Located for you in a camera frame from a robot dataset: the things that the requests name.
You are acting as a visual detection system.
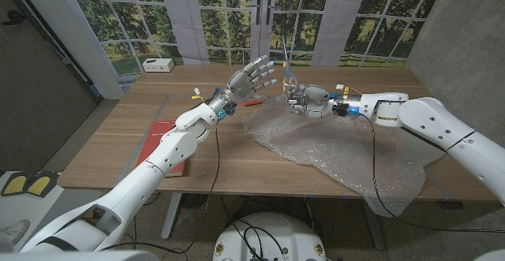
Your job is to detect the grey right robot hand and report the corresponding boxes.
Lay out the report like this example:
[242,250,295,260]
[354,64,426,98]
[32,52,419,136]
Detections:
[282,83,362,119]

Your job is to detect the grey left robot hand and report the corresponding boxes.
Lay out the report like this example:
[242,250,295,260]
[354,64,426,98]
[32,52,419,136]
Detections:
[207,54,279,120]

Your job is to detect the scissors with orange grey handles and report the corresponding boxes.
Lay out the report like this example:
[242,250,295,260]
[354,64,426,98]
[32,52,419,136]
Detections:
[280,35,300,96]

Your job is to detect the clear bubble wrap sheet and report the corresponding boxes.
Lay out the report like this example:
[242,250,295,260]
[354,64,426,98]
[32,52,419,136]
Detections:
[242,95,447,218]

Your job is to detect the red notebook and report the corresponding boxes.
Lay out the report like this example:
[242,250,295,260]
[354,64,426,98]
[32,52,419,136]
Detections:
[136,120,186,177]

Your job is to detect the printed window forest backdrop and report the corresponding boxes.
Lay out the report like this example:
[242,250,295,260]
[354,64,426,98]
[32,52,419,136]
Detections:
[62,0,449,76]

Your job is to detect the white power strip box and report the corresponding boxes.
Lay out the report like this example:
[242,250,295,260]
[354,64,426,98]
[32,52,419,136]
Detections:
[142,58,175,73]

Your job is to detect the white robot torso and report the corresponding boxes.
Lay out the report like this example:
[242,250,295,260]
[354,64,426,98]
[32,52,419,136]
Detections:
[212,211,327,261]

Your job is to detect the white table leg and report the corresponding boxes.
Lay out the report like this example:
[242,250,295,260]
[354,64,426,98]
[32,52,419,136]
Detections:
[361,199,386,251]
[160,192,183,240]

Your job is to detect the yellow black foot pedal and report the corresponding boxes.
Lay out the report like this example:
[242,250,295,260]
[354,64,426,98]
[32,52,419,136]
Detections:
[0,173,31,197]
[25,170,60,198]

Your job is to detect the white shoe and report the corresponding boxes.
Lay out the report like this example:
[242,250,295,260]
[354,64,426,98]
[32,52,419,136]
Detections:
[0,218,32,248]

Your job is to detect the thin black left wrist cable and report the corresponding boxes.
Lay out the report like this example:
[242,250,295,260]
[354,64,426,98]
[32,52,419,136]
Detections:
[98,114,222,254]

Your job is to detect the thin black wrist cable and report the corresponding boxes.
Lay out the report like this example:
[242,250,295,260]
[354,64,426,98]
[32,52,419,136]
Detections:
[357,113,505,233]
[98,114,222,254]

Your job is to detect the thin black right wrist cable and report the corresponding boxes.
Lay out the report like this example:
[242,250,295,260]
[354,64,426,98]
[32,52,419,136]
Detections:
[357,113,505,233]

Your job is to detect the black torso cable loop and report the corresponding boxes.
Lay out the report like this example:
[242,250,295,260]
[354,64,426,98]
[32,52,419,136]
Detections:
[230,221,285,260]

